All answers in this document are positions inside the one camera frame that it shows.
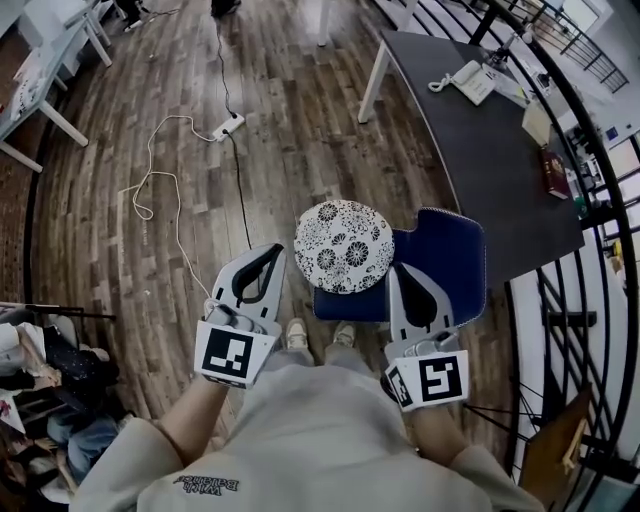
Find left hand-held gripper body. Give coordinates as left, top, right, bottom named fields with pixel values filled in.
left=193, top=298, right=282, bottom=391

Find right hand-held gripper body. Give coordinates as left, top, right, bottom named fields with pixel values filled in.
left=381, top=327, right=471, bottom=414

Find blue padded chair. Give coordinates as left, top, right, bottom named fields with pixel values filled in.
left=311, top=206, right=489, bottom=324

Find round floral cushion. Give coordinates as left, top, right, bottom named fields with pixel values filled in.
left=293, top=198, right=397, bottom=295

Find person's right forearm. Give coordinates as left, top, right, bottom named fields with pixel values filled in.
left=407, top=403, right=476, bottom=467

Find person's left forearm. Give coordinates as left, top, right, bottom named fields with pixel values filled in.
left=154, top=375, right=242, bottom=471

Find person's left shoe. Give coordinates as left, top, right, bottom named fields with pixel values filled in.
left=284, top=317, right=310, bottom=352

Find person's shoe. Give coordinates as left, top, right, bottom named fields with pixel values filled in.
left=284, top=317, right=310, bottom=352
left=331, top=320, right=358, bottom=350

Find person's right shoe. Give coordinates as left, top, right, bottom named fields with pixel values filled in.
left=331, top=320, right=358, bottom=350

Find person's beige trousers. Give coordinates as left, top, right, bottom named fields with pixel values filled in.
left=263, top=343, right=377, bottom=384

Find person's beige sweatshirt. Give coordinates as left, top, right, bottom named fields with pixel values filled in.
left=71, top=362, right=547, bottom=512

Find white power strip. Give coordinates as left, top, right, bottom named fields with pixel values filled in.
left=211, top=113, right=246, bottom=142

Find dark grey table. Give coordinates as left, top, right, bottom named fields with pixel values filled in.
left=358, top=28, right=586, bottom=292

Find dark red book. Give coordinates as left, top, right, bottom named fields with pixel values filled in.
left=538, top=146, right=572, bottom=201

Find pile of clothes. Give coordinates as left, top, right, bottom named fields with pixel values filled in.
left=0, top=303, right=137, bottom=507

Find black metal railing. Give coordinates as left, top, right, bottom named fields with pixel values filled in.
left=467, top=0, right=640, bottom=501

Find beige box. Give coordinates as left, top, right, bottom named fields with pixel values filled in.
left=521, top=101, right=552, bottom=147

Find white desk telephone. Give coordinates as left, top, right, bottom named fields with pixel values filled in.
left=426, top=59, right=497, bottom=107

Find white table leg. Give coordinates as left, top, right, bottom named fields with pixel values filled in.
left=316, top=0, right=335, bottom=49

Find white table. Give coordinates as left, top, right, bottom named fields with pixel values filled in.
left=0, top=0, right=115, bottom=175

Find black cable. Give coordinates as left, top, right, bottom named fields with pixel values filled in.
left=213, top=18, right=254, bottom=251

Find white cable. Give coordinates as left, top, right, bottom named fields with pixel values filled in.
left=131, top=114, right=217, bottom=302

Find wooden frame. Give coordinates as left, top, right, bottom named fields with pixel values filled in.
left=516, top=383, right=597, bottom=502

